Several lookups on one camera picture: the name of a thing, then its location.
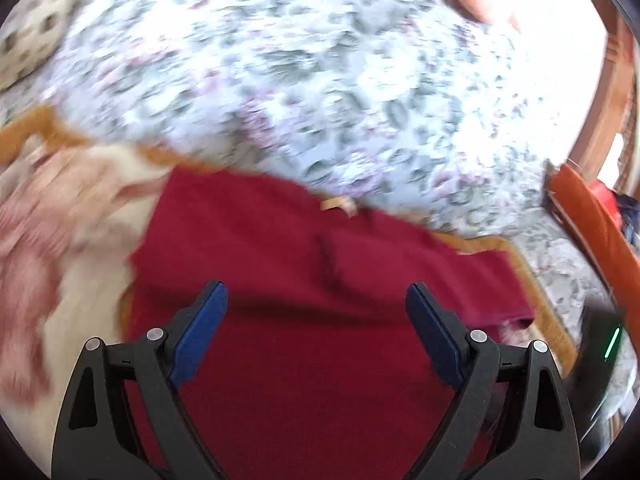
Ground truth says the orange plush floral blanket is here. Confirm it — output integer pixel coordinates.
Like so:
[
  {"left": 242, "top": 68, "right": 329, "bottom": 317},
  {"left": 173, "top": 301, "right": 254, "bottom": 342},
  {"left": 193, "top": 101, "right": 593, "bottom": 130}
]
[{"left": 0, "top": 105, "right": 581, "bottom": 466}]

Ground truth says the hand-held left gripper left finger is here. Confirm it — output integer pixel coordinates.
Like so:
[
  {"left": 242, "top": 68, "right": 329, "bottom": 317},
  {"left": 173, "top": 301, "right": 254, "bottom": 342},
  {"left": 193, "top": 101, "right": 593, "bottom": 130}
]
[{"left": 51, "top": 280, "right": 230, "bottom": 480}]

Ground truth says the grey floral bedsheet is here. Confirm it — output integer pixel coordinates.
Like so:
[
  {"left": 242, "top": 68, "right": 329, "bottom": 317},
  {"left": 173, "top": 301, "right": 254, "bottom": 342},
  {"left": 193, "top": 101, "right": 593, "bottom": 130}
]
[{"left": 0, "top": 0, "right": 626, "bottom": 411}]

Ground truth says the orange velvet cushion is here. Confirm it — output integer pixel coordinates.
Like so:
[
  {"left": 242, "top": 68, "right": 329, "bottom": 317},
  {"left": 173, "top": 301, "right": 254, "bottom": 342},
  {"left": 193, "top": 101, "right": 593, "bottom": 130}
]
[{"left": 545, "top": 162, "right": 640, "bottom": 306}]

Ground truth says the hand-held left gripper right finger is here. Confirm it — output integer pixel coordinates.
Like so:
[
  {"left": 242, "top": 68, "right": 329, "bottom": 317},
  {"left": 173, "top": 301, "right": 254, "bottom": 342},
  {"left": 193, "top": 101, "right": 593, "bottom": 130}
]
[{"left": 405, "top": 283, "right": 582, "bottom": 480}]

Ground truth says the cream patterned pillow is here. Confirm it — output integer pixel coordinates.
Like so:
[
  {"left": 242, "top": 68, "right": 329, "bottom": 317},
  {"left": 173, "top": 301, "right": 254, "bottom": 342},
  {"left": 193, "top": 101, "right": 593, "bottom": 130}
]
[{"left": 0, "top": 0, "right": 76, "bottom": 93}]

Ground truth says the dark red garment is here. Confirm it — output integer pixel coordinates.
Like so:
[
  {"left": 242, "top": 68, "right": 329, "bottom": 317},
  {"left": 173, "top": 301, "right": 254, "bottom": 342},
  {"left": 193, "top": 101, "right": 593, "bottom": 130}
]
[{"left": 120, "top": 167, "right": 536, "bottom": 480}]

